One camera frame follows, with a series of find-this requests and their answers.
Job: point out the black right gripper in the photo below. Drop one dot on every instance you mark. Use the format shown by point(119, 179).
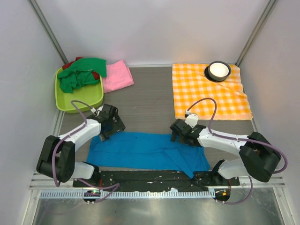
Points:
point(174, 136)

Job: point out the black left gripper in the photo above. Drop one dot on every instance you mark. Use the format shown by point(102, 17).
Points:
point(117, 126)

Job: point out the blue t shirt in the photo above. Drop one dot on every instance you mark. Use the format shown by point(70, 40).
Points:
point(147, 151)

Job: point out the black white bowl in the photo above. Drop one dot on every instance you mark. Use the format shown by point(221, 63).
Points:
point(217, 71)

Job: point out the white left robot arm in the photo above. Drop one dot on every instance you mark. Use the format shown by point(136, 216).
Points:
point(57, 157)

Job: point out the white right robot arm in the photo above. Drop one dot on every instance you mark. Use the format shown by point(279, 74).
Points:
point(256, 156)

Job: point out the lime green plastic basin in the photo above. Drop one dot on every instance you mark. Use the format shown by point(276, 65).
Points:
point(91, 94)

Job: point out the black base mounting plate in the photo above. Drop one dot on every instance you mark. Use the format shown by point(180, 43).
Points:
point(161, 180)

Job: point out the red t shirt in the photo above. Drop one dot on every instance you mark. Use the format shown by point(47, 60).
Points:
point(95, 75)

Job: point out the folded pink t shirt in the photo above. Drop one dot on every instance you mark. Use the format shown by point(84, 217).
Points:
point(118, 77)

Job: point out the green t shirt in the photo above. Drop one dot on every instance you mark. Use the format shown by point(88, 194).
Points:
point(79, 74)

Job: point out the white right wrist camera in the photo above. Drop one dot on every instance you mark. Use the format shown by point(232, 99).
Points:
point(191, 119)

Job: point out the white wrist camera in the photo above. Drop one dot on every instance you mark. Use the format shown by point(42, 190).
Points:
point(191, 119)
point(96, 111)

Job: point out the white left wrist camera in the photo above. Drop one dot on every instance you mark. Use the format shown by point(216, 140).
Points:
point(96, 111)

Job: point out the white slotted cable duct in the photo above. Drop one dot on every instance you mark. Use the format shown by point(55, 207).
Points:
point(87, 194)

